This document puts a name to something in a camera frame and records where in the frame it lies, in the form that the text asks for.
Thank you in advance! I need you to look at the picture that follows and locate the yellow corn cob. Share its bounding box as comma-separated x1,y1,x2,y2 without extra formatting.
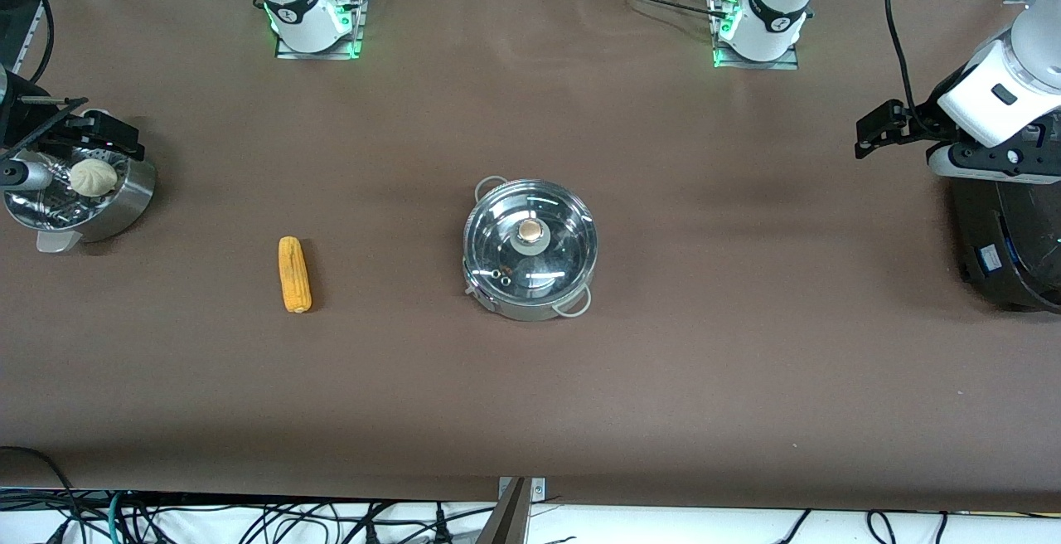
278,236,313,314

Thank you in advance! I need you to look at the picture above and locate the round glass pot lid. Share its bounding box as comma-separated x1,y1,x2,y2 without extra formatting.
463,180,598,300

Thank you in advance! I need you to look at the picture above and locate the stainless steel steamer pot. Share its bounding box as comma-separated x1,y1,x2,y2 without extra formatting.
2,134,157,255

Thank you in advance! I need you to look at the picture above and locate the white steamed bun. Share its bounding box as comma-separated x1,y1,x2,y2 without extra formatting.
69,158,119,198

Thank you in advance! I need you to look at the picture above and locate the black rice cooker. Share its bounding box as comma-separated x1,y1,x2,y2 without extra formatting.
949,171,1061,314

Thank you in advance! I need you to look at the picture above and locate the brown table cover sheet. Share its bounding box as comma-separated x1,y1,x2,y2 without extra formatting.
0,0,1061,513

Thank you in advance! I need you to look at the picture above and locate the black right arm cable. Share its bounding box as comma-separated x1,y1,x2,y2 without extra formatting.
31,0,57,85

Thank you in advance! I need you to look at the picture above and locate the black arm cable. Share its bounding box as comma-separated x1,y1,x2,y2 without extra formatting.
884,0,942,114
31,0,57,85

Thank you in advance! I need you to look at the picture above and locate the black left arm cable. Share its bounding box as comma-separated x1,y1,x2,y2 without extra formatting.
884,0,942,114

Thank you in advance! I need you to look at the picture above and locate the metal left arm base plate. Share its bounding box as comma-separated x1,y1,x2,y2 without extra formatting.
713,0,801,70

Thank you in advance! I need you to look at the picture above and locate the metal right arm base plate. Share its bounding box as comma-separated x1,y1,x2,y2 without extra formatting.
275,0,364,61

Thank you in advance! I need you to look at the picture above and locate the black looping floor cable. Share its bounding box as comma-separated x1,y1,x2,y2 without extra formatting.
0,444,80,544

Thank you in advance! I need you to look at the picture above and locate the small metal edge bracket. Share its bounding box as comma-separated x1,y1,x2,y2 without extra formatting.
497,476,546,502

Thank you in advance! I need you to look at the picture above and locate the grey wedge-shaped post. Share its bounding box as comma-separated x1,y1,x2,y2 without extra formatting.
477,478,531,544

